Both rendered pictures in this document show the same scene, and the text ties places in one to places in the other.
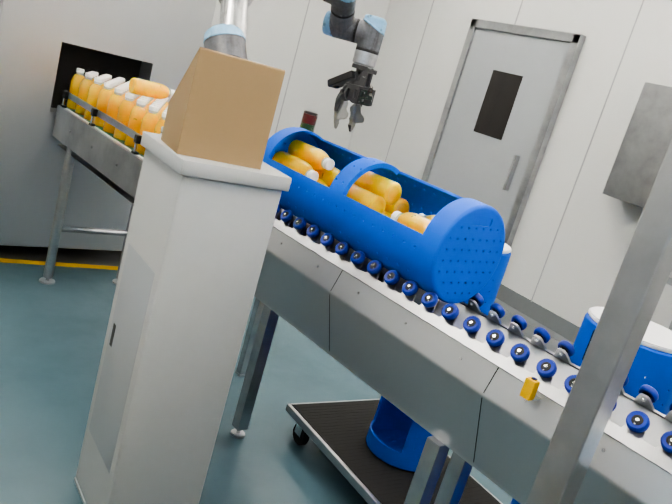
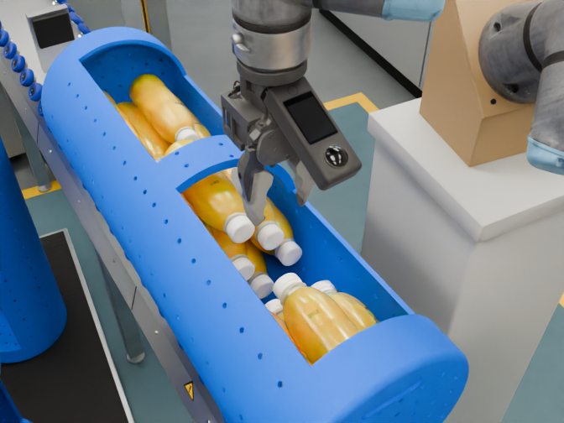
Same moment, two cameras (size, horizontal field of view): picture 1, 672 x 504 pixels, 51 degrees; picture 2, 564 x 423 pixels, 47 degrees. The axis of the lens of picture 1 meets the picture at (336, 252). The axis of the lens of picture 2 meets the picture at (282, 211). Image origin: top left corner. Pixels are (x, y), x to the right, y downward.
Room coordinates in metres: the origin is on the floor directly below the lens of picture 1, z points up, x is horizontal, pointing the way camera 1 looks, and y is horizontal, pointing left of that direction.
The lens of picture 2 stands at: (2.85, 0.20, 1.82)
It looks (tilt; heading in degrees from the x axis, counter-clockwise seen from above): 44 degrees down; 191
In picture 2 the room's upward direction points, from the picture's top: straight up
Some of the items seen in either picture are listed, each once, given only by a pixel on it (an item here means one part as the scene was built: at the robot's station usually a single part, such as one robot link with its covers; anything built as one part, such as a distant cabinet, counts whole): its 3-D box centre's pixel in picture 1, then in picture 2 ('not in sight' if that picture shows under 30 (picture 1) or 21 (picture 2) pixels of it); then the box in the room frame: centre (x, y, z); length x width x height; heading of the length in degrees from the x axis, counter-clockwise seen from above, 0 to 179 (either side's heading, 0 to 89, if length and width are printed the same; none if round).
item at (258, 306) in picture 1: (269, 266); not in sight; (3.02, 0.27, 0.55); 0.04 x 0.04 x 1.10; 43
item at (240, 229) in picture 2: not in sight; (239, 228); (2.22, 0.02, 1.16); 0.04 x 0.02 x 0.04; 133
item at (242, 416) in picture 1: (256, 364); not in sight; (2.49, 0.17, 0.31); 0.06 x 0.06 x 0.63; 43
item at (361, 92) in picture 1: (359, 85); (268, 101); (2.29, 0.08, 1.43); 0.09 x 0.08 x 0.12; 43
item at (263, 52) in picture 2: (365, 59); (268, 37); (2.30, 0.08, 1.51); 0.08 x 0.08 x 0.05
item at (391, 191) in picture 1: (373, 184); (207, 189); (2.15, -0.05, 1.16); 0.19 x 0.07 x 0.07; 43
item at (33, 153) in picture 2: not in sight; (24, 128); (1.06, -1.17, 0.31); 0.06 x 0.06 x 0.63; 43
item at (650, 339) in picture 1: (640, 329); not in sight; (1.82, -0.84, 1.03); 0.28 x 0.28 x 0.01
